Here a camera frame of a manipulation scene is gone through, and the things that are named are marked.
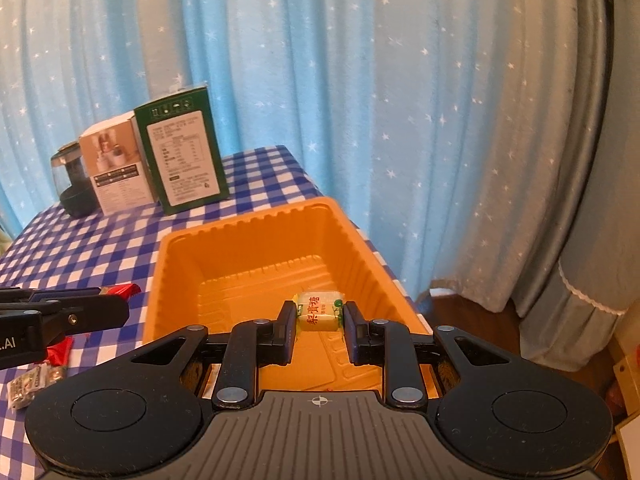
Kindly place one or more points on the green carton box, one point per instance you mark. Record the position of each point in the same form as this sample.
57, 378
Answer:
190, 160

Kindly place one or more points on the blue checkered tablecloth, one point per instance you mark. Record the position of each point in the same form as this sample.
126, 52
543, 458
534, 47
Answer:
100, 245

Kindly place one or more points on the dark green humidifier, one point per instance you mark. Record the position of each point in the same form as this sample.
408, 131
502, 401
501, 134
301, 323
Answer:
77, 195

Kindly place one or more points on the red candy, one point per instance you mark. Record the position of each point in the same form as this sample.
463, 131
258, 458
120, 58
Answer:
126, 290
60, 351

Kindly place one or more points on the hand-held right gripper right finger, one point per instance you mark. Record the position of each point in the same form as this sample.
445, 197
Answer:
352, 332

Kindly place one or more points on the yellow candy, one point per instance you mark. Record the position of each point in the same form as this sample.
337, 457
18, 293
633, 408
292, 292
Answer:
320, 311

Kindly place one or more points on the white product box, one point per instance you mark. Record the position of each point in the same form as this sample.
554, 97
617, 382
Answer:
117, 170

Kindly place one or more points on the blue star curtain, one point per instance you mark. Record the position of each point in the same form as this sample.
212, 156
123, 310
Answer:
350, 85

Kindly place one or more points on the silver snack packet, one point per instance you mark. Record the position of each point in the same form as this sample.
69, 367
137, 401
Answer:
30, 382

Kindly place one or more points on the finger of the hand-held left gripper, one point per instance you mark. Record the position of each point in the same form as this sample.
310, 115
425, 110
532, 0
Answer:
55, 294
90, 315

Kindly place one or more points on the wooden furniture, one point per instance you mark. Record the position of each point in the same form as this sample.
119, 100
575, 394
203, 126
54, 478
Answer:
625, 400

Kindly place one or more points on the grey curtain with lace trim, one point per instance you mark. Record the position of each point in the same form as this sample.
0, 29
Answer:
600, 210

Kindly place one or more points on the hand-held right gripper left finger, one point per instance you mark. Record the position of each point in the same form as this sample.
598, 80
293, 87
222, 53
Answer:
287, 332

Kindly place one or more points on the orange plastic tray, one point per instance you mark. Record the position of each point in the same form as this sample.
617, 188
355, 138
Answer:
240, 250

